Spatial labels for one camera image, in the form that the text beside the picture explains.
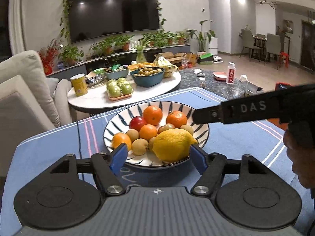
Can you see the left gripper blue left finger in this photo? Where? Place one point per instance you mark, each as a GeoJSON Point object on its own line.
{"type": "Point", "coordinates": [106, 168]}

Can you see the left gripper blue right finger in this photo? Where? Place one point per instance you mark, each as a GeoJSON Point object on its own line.
{"type": "Point", "coordinates": [210, 167]}

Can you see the brown longan fruit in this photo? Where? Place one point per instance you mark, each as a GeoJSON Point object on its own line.
{"type": "Point", "coordinates": [151, 143]}
{"type": "Point", "coordinates": [132, 134]}
{"type": "Point", "coordinates": [188, 128]}
{"type": "Point", "coordinates": [139, 146]}

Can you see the large yellow lemon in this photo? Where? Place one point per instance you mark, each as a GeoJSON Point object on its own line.
{"type": "Point", "coordinates": [173, 145]}

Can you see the small orange tangerine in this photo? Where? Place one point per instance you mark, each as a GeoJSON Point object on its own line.
{"type": "Point", "coordinates": [148, 131]}

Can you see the red green apple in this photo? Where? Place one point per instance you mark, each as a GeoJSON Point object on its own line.
{"type": "Point", "coordinates": [165, 128]}

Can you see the large orange tangerine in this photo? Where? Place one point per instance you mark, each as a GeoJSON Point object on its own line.
{"type": "Point", "coordinates": [153, 115]}

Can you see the small back orange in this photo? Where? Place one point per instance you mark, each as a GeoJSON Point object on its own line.
{"type": "Point", "coordinates": [120, 138]}

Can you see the person right hand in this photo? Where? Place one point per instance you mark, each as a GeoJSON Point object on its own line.
{"type": "Point", "coordinates": [302, 159]}

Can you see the smartphone on stand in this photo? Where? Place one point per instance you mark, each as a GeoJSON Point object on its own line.
{"type": "Point", "coordinates": [280, 86]}

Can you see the white blue striped bowl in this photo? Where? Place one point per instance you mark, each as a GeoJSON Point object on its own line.
{"type": "Point", "coordinates": [157, 134]}

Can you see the grey dining chair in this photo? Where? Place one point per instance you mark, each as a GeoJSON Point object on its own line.
{"type": "Point", "coordinates": [273, 46]}

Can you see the white red label bottle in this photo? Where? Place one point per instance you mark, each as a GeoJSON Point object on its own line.
{"type": "Point", "coordinates": [230, 78]}

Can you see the tray of green apples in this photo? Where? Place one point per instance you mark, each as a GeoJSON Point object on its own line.
{"type": "Point", "coordinates": [119, 89]}

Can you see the white round coffee table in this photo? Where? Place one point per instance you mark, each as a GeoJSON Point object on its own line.
{"type": "Point", "coordinates": [101, 98]}

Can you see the small spice jar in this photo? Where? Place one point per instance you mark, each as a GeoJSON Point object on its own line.
{"type": "Point", "coordinates": [202, 82]}

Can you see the pink dish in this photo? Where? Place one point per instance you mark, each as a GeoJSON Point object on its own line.
{"type": "Point", "coordinates": [220, 76]}

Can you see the dark marble round table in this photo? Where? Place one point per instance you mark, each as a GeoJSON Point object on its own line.
{"type": "Point", "coordinates": [239, 89]}

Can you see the yellow canister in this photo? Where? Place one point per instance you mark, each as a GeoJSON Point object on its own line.
{"type": "Point", "coordinates": [79, 84]}

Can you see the teal basket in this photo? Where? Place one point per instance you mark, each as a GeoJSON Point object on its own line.
{"type": "Point", "coordinates": [120, 73]}

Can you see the teal bowl of longans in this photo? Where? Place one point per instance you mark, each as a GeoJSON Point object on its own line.
{"type": "Point", "coordinates": [147, 77]}

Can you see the beige recliner sofa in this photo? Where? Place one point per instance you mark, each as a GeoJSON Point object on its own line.
{"type": "Point", "coordinates": [31, 103]}

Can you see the orange fruit basket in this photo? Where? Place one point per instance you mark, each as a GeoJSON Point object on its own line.
{"type": "Point", "coordinates": [139, 65]}

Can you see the dark tv console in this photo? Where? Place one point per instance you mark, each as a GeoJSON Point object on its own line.
{"type": "Point", "coordinates": [124, 58]}

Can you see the cardboard box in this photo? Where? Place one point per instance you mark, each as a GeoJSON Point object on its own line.
{"type": "Point", "coordinates": [177, 58]}

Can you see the banana bunch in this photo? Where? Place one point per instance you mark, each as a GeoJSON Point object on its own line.
{"type": "Point", "coordinates": [169, 68]}

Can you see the tall potted floor plant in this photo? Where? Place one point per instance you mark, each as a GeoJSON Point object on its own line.
{"type": "Point", "coordinates": [200, 39]}

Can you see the glass vase with plant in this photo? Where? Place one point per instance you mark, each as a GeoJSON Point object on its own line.
{"type": "Point", "coordinates": [140, 46]}

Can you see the red flower arrangement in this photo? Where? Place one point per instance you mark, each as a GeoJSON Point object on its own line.
{"type": "Point", "coordinates": [48, 55]}

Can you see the black wall television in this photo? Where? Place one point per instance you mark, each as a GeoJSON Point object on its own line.
{"type": "Point", "coordinates": [95, 18]}

